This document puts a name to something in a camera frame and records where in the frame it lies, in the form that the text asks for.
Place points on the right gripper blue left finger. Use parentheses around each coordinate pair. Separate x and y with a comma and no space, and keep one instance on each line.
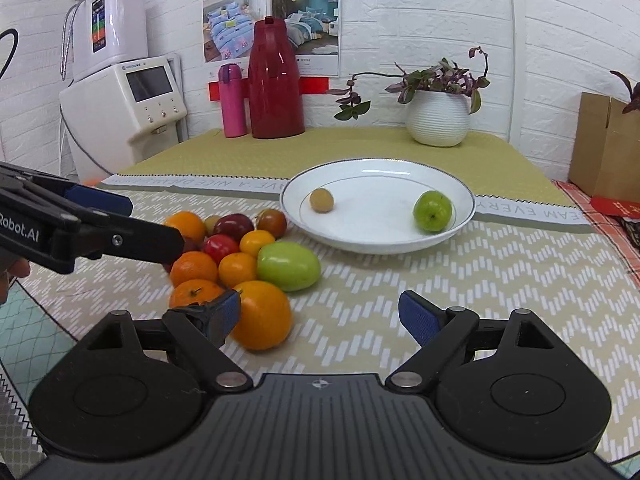
(196,333)

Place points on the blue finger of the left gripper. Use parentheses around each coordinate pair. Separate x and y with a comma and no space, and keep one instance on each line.
(129,238)
(99,199)

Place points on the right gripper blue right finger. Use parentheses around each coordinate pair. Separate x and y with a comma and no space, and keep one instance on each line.
(442,336)

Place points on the large front orange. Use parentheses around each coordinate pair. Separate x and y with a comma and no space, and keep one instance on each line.
(266,316)

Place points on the dark red plum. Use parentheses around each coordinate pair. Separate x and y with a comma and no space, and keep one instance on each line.
(189,245)
(235,226)

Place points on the small yellow-orange mandarin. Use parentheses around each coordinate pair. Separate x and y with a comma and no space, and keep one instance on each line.
(252,242)

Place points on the oblong green apple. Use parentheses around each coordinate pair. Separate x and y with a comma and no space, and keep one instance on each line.
(288,265)

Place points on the dark red plum back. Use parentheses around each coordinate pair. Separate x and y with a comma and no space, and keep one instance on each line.
(235,226)

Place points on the round green apple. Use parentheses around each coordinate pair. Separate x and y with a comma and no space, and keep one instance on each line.
(432,212)

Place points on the red-green tomato fruit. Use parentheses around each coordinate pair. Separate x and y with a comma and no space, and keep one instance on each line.
(273,221)

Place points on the small tan longan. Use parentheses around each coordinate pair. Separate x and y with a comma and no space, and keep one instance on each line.
(321,200)

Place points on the small green-brown fruit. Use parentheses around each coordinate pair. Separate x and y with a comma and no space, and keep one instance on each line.
(210,223)

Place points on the person left hand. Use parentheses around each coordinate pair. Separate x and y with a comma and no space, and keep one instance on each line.
(19,269)

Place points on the white floor water dispenser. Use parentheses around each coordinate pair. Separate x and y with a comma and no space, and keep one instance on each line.
(122,115)

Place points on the patterned beige tablecloth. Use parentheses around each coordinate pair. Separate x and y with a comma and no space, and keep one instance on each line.
(544,257)

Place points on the white ceramic plate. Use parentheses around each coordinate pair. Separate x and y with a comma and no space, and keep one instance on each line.
(373,204)

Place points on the pink thermos bottle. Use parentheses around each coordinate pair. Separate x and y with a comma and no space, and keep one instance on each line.
(232,100)

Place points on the red thermos jug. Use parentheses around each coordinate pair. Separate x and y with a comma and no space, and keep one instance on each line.
(276,106)

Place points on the red envelope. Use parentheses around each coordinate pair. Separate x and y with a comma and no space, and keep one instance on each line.
(616,208)

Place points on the white pot purple plant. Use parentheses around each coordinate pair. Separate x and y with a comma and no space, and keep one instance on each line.
(439,99)

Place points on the brown cardboard box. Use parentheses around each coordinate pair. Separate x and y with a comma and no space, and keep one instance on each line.
(606,157)

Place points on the dark purple plant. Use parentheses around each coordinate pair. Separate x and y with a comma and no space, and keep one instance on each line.
(633,91)

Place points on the white wall water purifier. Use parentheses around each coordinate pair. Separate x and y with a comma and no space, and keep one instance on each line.
(107,32)

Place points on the bedding wall poster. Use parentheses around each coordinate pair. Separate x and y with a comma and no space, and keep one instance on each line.
(311,28)

